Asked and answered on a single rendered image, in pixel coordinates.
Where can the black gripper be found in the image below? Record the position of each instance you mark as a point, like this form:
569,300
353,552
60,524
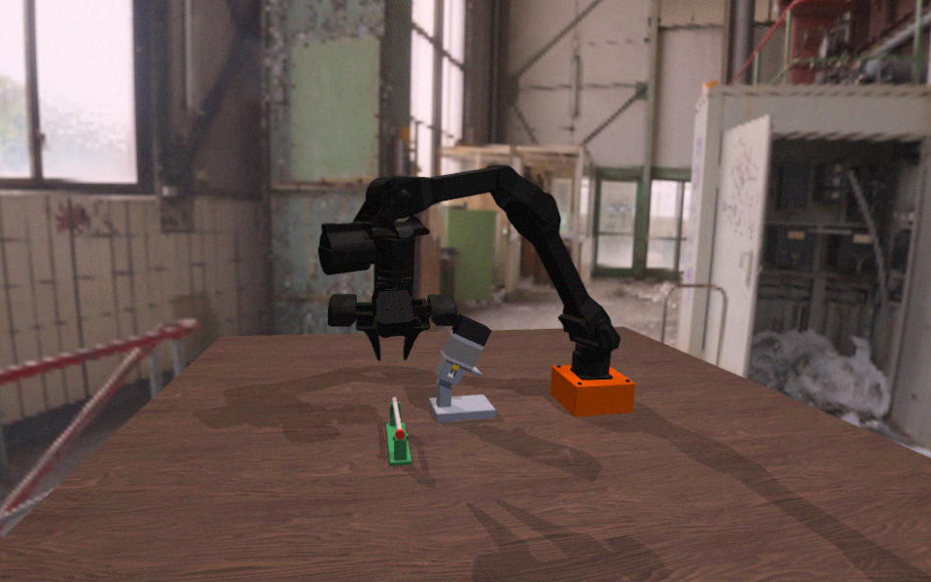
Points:
343,310

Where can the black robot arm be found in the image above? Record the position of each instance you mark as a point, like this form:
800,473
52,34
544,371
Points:
353,247

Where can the white tapered pin with red head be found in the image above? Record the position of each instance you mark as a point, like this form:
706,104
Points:
400,434

